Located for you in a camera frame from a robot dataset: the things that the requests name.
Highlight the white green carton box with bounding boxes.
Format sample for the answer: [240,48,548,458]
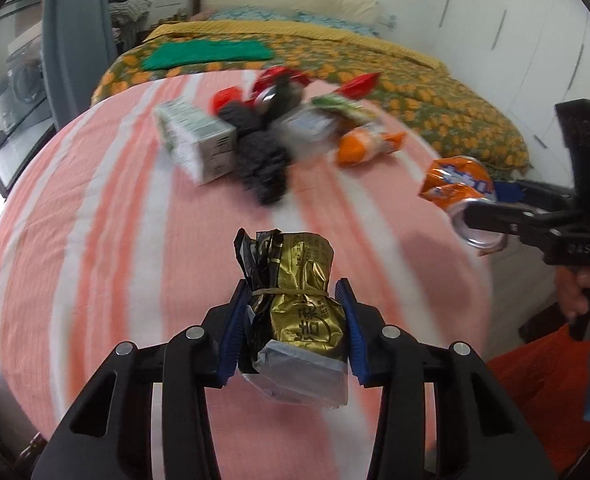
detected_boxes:
[154,99,236,185]

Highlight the grey blue curtain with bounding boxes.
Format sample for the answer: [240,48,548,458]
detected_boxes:
[42,0,117,129]

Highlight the washing machine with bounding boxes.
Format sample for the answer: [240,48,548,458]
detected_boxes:
[6,36,45,110]

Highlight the blue patterned pillow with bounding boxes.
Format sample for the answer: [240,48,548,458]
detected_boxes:
[207,6,380,37]

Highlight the person's right hand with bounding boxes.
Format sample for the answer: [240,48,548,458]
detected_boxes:
[555,268,590,323]

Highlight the gold black snack bag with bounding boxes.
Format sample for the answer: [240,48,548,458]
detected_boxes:
[234,229,348,408]

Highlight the orange white snack wrapper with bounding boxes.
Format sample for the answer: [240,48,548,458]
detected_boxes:
[335,127,406,167]

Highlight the pile of clothes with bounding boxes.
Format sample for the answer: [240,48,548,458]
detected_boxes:
[108,0,152,44]

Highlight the pink white striped blanket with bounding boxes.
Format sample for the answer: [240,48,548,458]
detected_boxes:
[0,70,494,480]

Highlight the white wardrobe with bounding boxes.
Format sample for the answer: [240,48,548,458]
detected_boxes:
[424,0,590,185]

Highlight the red snack wrapper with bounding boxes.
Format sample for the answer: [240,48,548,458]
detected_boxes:
[335,73,380,101]

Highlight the green folded cloth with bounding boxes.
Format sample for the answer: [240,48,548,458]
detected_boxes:
[142,39,274,70]

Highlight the crushed red soda can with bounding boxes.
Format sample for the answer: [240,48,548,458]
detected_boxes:
[245,66,311,115]

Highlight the orange red seat cushion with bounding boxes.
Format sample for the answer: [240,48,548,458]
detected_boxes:
[488,326,590,474]

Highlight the orange floral olive quilt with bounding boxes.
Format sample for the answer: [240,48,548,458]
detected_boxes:
[90,20,532,174]

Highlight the black crumpled sock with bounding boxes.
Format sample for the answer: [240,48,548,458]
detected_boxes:
[217,101,293,206]

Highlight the green white snack wrapper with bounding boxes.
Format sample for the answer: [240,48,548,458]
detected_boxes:
[310,92,378,133]

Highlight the red plastic bag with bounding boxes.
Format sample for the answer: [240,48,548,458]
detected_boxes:
[211,86,244,115]

